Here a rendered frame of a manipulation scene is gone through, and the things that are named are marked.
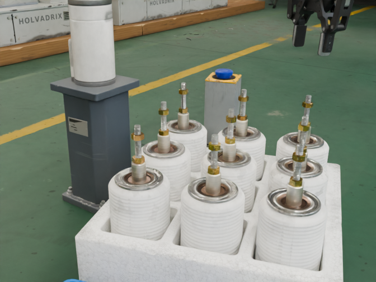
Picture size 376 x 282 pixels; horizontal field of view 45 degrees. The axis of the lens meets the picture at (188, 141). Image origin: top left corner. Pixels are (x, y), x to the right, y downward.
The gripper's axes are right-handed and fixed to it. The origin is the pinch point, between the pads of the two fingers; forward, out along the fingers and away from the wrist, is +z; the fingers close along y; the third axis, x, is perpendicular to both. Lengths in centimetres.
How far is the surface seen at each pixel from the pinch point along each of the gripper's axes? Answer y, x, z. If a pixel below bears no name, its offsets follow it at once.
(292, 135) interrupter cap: -1.2, 0.1, 17.9
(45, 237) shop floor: -24, -44, 45
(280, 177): 11.2, -11.7, 18.6
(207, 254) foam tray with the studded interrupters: 16.3, -27.1, 25.4
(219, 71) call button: -23.8, -4.1, 11.3
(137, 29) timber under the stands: -244, 56, 45
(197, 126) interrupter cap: -13.0, -14.5, 18.7
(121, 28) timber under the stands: -236, 42, 43
